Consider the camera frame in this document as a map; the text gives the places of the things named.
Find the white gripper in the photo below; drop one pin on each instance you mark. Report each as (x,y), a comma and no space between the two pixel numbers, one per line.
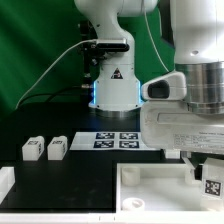
(169,125)

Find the white square tabletop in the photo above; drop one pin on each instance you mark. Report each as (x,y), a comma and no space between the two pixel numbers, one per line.
(156,187)

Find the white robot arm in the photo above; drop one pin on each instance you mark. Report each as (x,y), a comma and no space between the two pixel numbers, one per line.
(198,35)

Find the white tag base sheet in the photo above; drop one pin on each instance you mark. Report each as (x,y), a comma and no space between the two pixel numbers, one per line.
(109,141)

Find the white left obstacle block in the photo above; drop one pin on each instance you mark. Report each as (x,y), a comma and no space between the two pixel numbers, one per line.
(7,180)

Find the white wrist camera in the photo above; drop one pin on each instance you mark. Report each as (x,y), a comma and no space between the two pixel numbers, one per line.
(171,87)

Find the black camera on base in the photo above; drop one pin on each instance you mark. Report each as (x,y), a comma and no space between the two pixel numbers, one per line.
(106,45)

